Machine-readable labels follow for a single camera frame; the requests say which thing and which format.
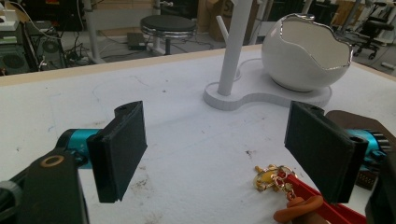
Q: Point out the black office chair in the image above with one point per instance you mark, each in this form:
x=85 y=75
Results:
x=375 y=31

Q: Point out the white eggshell-shaped bowl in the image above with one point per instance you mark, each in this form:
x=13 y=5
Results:
x=289 y=62

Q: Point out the round black stool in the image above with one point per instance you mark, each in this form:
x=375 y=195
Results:
x=168 y=24

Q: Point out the black computer tower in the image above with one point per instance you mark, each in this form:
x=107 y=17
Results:
x=46 y=46

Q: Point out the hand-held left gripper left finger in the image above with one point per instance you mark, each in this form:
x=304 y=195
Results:
x=118 y=149

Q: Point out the white jewelry stand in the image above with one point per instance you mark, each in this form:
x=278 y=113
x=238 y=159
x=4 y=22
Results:
x=232 y=62

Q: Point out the dark flat box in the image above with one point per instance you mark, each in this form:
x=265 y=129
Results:
x=136 y=41

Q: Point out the white metal table leg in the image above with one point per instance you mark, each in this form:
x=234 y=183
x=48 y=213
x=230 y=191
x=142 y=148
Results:
x=92 y=34

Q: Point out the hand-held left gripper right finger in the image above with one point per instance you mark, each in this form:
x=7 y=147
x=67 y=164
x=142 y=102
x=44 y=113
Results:
x=320 y=146

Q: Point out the black speaker box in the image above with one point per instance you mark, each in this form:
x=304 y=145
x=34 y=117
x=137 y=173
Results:
x=14 y=60

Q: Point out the cardboard box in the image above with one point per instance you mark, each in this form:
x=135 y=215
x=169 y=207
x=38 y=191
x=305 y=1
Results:
x=218 y=18

